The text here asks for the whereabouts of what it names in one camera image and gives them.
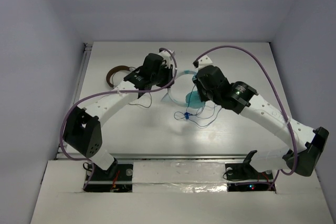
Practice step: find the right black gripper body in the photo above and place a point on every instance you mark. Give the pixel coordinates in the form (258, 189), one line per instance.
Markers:
(206, 95)

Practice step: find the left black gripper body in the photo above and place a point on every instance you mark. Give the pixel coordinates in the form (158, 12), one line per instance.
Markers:
(163, 76)

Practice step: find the teal white headphones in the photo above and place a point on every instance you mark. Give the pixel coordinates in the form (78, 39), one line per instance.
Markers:
(184, 94)

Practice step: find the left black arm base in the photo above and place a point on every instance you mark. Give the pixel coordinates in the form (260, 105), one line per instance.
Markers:
(117, 179)

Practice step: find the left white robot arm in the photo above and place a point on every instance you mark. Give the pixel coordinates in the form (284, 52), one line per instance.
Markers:
(81, 128)

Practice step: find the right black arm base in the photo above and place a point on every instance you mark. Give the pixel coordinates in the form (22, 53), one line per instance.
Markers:
(242, 177)

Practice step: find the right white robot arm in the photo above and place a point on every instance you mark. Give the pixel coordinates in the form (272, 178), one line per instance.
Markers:
(304, 145)

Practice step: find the brown silver headphones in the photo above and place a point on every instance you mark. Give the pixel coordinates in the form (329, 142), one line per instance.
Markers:
(115, 74)

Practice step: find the white foam taped block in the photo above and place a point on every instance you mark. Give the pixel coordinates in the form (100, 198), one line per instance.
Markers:
(178, 177)

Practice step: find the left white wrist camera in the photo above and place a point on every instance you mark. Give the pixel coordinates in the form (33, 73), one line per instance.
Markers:
(167, 55)

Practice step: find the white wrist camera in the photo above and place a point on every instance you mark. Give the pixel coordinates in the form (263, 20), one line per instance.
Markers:
(202, 62)
(167, 55)

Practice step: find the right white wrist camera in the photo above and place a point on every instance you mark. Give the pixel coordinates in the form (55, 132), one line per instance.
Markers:
(202, 62)

